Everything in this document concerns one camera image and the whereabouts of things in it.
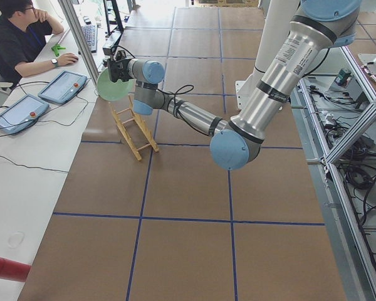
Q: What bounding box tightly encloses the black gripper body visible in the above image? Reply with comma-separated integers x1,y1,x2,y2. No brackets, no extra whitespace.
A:
107,50,133,83

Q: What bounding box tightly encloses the light green plate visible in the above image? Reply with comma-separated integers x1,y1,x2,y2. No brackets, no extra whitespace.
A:
97,68,134,102

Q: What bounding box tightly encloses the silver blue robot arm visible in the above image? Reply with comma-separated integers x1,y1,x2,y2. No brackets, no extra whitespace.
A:
107,1,361,170

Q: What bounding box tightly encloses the wooden dish rack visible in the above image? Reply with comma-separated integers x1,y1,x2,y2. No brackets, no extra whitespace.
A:
108,95,159,161

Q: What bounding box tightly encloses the black keyboard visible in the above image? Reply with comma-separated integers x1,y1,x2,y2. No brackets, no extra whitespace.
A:
81,24,97,53

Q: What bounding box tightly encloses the black monitor stand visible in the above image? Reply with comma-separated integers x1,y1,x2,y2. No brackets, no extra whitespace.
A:
103,0,125,38

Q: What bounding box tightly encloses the blue teach pendant far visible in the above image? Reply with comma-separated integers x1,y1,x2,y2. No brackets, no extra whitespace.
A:
38,71,88,105

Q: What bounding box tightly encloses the blue teach pendant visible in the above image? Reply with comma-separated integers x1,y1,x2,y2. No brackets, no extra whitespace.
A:
0,94,49,135
38,71,88,105

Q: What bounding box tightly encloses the green plastic clamp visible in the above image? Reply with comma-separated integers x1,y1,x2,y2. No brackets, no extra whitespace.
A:
51,44,66,57

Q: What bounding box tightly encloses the seated person black shirt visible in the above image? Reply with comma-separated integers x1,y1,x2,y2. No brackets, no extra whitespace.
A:
0,1,78,87

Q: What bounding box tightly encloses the blue teach pendant near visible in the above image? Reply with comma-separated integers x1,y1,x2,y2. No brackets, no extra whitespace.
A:
0,94,49,135

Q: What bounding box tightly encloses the green valve device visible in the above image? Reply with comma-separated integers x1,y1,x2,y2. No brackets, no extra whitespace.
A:
335,68,351,86

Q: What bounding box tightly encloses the red cylinder tube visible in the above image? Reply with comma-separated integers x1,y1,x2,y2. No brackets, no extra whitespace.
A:
0,257,31,282

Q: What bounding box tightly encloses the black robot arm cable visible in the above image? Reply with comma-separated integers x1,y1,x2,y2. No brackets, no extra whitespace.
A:
158,84,214,136

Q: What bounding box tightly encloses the aluminium frame post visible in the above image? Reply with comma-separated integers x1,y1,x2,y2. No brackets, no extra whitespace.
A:
58,0,99,86

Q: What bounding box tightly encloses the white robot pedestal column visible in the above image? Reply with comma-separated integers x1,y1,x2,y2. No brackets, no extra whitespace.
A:
236,0,300,110

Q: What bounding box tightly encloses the aluminium frame rail structure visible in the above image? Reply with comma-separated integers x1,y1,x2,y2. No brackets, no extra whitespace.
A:
291,40,376,300

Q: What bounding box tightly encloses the black cable bundle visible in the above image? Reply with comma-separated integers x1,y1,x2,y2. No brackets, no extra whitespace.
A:
324,115,376,226

